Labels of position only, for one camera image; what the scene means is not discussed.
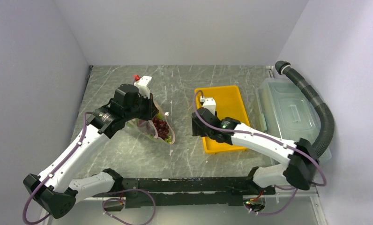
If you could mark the clear zip top bag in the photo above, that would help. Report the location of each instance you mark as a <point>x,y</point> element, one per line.
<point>161,114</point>

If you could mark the celery stalk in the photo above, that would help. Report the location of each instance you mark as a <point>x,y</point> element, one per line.
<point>149,130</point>

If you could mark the yellow plastic tray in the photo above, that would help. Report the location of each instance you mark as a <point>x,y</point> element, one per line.
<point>229,103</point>

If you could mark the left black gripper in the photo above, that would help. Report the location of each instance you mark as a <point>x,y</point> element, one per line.
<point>151,108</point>

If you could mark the dark red grape bunch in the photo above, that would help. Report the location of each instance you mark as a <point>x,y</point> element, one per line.
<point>162,128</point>

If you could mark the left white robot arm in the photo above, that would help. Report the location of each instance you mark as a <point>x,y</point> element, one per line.
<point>55,188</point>

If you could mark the clear plastic storage box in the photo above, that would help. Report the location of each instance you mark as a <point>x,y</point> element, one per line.
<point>281,110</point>

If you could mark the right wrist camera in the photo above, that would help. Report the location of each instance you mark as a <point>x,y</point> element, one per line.
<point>208,103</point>

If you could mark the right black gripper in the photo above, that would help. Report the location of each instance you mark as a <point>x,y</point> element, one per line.
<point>197,130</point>

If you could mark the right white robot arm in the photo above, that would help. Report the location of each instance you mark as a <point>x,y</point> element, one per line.
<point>297,163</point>

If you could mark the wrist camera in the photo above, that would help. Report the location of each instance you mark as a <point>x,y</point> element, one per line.
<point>143,84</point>
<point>208,103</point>

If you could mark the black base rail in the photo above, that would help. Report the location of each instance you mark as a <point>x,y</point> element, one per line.
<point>141,192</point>

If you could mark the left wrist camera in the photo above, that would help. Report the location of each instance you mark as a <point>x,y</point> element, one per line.
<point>143,84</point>

